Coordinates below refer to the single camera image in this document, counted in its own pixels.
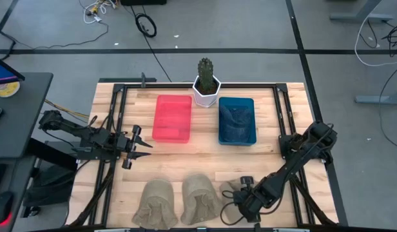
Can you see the yellow round disc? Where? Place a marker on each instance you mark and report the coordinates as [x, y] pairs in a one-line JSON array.
[[6, 90]]

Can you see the green cactus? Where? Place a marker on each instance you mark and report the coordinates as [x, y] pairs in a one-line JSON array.
[[206, 74]]

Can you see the black aluminium table frame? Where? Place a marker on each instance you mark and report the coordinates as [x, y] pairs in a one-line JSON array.
[[160, 85]]

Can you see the black computer mouse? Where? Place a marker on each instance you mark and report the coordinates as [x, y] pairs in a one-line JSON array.
[[2, 206]]

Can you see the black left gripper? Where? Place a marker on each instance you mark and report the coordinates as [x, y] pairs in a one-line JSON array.
[[127, 145]]

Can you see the black side desk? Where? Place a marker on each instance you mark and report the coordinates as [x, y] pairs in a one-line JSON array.
[[21, 119]]

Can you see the black box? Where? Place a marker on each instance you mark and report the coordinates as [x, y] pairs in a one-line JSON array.
[[143, 2]]

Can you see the blue knit hat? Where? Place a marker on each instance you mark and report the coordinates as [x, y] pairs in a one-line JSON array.
[[234, 124]]

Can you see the computer monitor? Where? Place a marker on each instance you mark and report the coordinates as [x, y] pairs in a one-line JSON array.
[[2, 72]]

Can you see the grey desk foot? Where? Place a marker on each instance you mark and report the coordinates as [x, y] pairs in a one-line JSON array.
[[359, 16], [379, 99]]

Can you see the beige knit hat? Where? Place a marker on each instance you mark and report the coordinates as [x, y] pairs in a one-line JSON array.
[[200, 199], [155, 203], [226, 187]]

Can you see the white hexagonal plant pot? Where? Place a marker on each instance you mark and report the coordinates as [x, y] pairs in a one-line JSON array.
[[205, 100]]

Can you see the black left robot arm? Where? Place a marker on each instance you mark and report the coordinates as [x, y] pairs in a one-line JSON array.
[[73, 127]]

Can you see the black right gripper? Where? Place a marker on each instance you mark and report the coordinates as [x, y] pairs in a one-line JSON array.
[[251, 203]]

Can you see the blue plastic bin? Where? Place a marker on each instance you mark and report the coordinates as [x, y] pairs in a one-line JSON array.
[[235, 100]]

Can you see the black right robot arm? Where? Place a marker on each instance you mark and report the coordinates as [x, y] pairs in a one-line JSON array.
[[282, 175]]

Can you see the red plastic bin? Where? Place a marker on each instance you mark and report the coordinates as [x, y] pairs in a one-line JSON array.
[[172, 119]]

